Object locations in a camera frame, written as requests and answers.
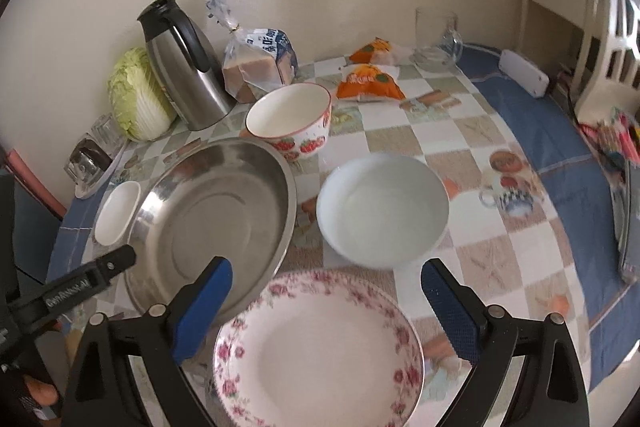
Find stainless steel thermos jug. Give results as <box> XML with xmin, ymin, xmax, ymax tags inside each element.
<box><xmin>137</xmin><ymin>0</ymin><xmax>236</xmax><ymax>132</ymax></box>

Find orange snack packet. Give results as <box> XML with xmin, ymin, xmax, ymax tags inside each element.
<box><xmin>336</xmin><ymin>63</ymin><xmax>407</xmax><ymax>102</ymax></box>
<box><xmin>348</xmin><ymin>38</ymin><xmax>416</xmax><ymax>66</ymax></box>

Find person's left hand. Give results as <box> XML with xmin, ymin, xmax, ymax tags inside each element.
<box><xmin>26</xmin><ymin>376</ymin><xmax>60</xmax><ymax>409</ymax></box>

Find pink floral plate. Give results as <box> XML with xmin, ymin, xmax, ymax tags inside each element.
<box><xmin>212</xmin><ymin>270</ymin><xmax>426</xmax><ymax>427</ymax></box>

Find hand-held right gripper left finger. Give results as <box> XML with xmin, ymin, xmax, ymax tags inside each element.
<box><xmin>62</xmin><ymin>257</ymin><xmax>234</xmax><ymax>427</ymax></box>

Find bagged sliced bread loaf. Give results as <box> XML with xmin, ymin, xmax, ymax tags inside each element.
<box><xmin>202</xmin><ymin>0</ymin><xmax>300</xmax><ymax>104</ymax></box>

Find large stainless steel basin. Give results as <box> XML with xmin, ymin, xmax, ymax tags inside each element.
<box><xmin>122</xmin><ymin>138</ymin><xmax>299</xmax><ymax>329</ymax></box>

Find clear drinking glass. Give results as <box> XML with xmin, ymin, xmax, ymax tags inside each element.
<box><xmin>92</xmin><ymin>113</ymin><xmax>127</xmax><ymax>154</ymax></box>

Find white power strip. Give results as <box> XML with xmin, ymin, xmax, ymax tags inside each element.
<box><xmin>499</xmin><ymin>49</ymin><xmax>550</xmax><ymax>98</ymax></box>

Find white oval tray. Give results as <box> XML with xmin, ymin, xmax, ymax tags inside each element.
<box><xmin>74</xmin><ymin>138</ymin><xmax>132</xmax><ymax>200</ymax></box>

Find grey flat case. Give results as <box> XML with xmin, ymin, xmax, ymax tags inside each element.
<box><xmin>611</xmin><ymin>157</ymin><xmax>640</xmax><ymax>284</ymax></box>

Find colourful packets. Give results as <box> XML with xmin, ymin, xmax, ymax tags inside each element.
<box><xmin>579</xmin><ymin>106</ymin><xmax>640</xmax><ymax>175</ymax></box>

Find small white dish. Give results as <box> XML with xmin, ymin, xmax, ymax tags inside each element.
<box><xmin>94</xmin><ymin>181</ymin><xmax>142</xmax><ymax>246</ymax></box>

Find tall clear glass tumbler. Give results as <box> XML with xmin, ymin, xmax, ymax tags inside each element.
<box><xmin>415</xmin><ymin>7</ymin><xmax>458</xmax><ymax>55</ymax></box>

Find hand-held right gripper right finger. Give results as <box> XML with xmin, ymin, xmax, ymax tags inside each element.
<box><xmin>420</xmin><ymin>258</ymin><xmax>592</xmax><ymax>427</ymax></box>

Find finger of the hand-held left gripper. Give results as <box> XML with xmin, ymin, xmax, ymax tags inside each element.
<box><xmin>7</xmin><ymin>244</ymin><xmax>137</xmax><ymax>324</ymax></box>

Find plain white bowl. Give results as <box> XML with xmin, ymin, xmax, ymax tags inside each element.
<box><xmin>316</xmin><ymin>155</ymin><xmax>451</xmax><ymax>269</ymax></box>

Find strawberry print bowl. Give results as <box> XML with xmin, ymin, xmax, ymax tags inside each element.
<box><xmin>244</xmin><ymin>83</ymin><xmax>333</xmax><ymax>163</ymax></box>

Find napa cabbage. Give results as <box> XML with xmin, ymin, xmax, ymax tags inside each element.
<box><xmin>107</xmin><ymin>47</ymin><xmax>177</xmax><ymax>142</ymax></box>

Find red wooden rail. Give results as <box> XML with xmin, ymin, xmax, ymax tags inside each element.
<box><xmin>4</xmin><ymin>148</ymin><xmax>68</xmax><ymax>219</ymax></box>

